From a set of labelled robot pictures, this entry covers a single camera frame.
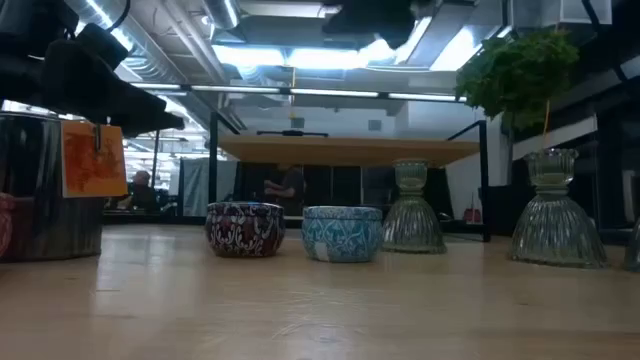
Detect pink floral candle tin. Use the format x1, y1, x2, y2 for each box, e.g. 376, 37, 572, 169
0, 192, 15, 257

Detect white light strip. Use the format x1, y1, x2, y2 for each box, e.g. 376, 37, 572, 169
129, 82, 469, 104

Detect green leafy plant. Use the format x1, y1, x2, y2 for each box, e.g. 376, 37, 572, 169
454, 28, 582, 135

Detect wooden shelf riser black legs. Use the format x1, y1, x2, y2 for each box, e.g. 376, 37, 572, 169
208, 112, 491, 244

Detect black horizontal bar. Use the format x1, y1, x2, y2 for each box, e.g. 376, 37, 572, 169
256, 129, 330, 139

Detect person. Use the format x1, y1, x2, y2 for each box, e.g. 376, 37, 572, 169
127, 169, 161, 212
263, 163, 307, 217

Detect dark red floral candle tin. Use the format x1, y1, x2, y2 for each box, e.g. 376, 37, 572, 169
205, 200, 287, 259

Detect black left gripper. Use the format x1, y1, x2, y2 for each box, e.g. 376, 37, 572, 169
0, 0, 185, 139

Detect black plant pot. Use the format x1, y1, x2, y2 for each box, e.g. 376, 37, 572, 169
478, 184, 521, 237

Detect grey partition curtain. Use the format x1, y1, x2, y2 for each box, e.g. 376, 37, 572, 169
179, 157, 239, 218

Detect silver candle can orange tag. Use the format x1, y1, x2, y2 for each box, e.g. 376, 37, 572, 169
0, 110, 130, 262

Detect blue patterned candle tin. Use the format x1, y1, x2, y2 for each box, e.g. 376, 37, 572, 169
300, 205, 384, 264

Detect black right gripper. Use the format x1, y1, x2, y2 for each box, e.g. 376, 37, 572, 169
322, 0, 417, 50

